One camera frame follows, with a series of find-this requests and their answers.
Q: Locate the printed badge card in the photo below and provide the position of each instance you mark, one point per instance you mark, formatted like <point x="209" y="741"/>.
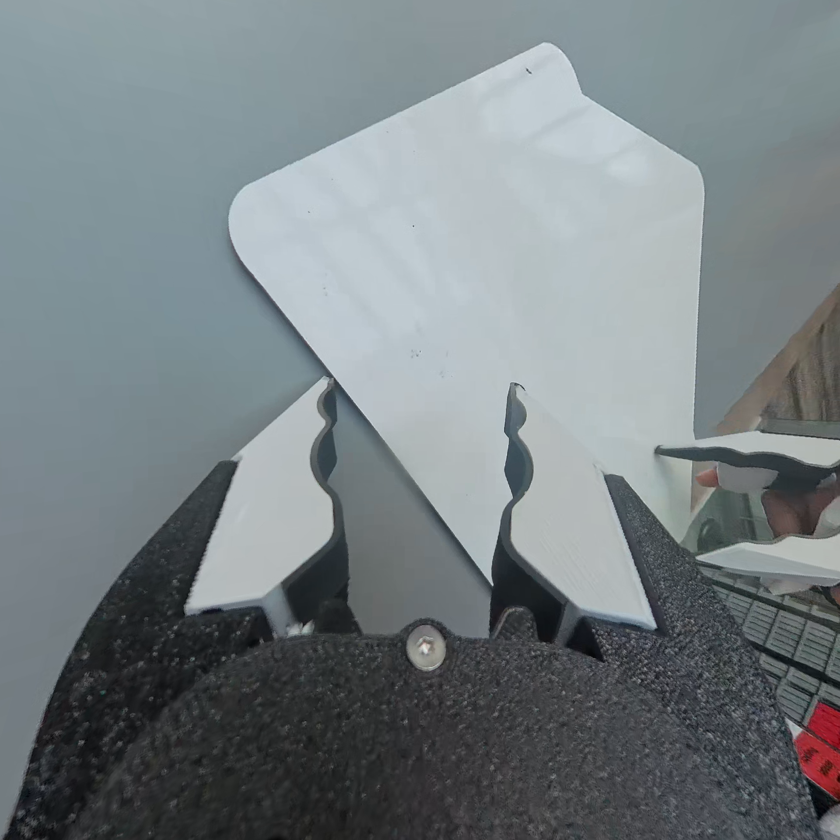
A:
<point x="823" y="728"/>

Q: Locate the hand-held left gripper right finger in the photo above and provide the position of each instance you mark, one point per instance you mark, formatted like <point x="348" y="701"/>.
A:
<point x="571" y="538"/>

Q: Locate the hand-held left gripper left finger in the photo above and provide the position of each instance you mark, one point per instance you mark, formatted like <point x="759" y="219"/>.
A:
<point x="262" y="525"/>

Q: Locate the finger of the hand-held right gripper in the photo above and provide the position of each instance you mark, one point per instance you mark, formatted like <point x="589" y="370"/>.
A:
<point x="787" y="558"/>
<point x="787" y="446"/>

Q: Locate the white rounded board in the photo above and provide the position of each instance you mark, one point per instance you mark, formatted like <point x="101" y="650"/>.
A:
<point x="676" y="210"/>
<point x="426" y="262"/>

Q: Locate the person's right hand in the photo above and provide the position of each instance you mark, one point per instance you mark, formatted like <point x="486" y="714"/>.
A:
<point x="791" y="512"/>

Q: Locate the grey desk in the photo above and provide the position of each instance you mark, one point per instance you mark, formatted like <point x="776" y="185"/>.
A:
<point x="131" y="197"/>

